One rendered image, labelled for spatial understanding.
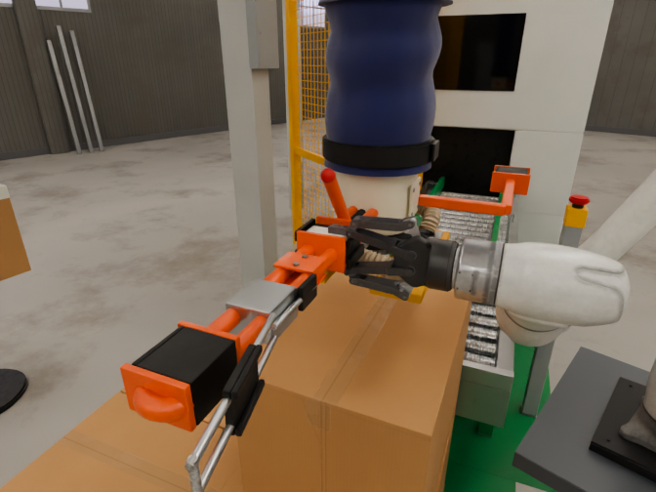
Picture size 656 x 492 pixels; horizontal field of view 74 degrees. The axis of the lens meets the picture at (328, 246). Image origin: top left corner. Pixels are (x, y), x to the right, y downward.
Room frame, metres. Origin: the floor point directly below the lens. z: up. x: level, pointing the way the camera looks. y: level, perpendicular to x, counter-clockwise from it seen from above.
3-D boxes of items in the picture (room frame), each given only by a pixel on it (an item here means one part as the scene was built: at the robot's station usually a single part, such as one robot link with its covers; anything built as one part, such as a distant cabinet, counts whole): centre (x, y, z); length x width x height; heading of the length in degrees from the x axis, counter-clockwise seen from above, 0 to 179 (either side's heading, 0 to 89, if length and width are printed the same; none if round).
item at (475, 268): (0.56, -0.21, 1.23); 0.09 x 0.06 x 0.09; 157
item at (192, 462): (0.37, 0.06, 1.23); 0.31 x 0.03 x 0.05; 170
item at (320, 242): (0.66, 0.00, 1.23); 0.10 x 0.08 x 0.06; 67
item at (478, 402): (1.21, -0.25, 0.47); 0.70 x 0.03 x 0.15; 67
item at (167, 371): (0.34, 0.14, 1.23); 0.08 x 0.07 x 0.05; 157
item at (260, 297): (0.46, 0.08, 1.22); 0.07 x 0.07 x 0.04; 67
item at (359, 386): (0.88, -0.11, 0.74); 0.60 x 0.40 x 0.40; 156
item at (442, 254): (0.59, -0.14, 1.23); 0.09 x 0.07 x 0.08; 67
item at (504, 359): (2.17, -1.01, 0.50); 2.31 x 0.05 x 0.19; 157
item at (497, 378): (1.21, -0.26, 0.58); 0.70 x 0.03 x 0.06; 67
